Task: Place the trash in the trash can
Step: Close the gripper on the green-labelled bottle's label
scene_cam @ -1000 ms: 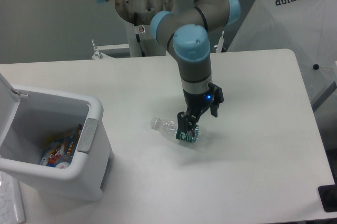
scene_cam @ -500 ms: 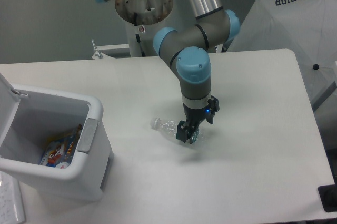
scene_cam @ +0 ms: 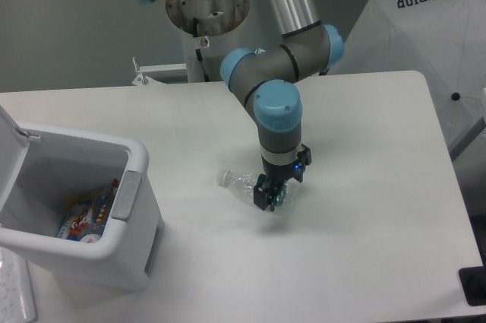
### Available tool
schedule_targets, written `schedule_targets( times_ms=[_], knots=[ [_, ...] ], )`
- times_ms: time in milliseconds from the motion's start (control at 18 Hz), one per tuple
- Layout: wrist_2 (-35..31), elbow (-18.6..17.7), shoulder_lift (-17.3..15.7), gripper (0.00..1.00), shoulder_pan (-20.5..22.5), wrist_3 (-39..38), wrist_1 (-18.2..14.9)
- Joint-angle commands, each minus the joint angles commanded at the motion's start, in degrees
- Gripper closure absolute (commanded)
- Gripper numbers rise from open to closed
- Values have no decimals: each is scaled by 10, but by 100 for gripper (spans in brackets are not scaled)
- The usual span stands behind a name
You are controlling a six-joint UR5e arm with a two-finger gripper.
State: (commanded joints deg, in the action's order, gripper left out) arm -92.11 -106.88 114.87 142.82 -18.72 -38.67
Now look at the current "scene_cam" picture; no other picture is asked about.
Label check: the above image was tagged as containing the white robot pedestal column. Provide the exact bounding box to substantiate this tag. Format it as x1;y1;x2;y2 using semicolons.
166;0;250;59

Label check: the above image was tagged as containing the white metal base frame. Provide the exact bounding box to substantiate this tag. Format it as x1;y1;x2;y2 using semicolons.
131;47;267;87

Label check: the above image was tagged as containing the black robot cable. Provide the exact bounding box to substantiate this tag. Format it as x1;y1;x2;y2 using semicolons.
191;17;210;82

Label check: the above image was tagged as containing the white Superior umbrella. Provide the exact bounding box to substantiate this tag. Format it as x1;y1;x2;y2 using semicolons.
330;0;485;148

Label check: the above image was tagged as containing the black device at edge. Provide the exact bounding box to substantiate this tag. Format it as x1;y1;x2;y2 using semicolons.
459;266;485;306

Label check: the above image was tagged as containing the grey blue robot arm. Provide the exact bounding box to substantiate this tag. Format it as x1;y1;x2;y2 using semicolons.
138;0;344;211

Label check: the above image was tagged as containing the clear bottle blue label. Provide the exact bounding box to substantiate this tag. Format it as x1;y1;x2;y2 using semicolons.
80;233;101;244

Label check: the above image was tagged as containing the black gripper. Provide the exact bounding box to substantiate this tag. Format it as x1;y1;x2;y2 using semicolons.
253;144;312;211

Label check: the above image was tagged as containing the clear bottle green label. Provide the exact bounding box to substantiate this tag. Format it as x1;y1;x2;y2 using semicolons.
216;169;299;214

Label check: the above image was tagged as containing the white plastic trash can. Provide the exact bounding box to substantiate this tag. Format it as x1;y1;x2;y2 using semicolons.
1;112;163;290

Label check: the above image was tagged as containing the colourful snack wrapper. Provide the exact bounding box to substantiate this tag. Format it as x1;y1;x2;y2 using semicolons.
55;179;119;242

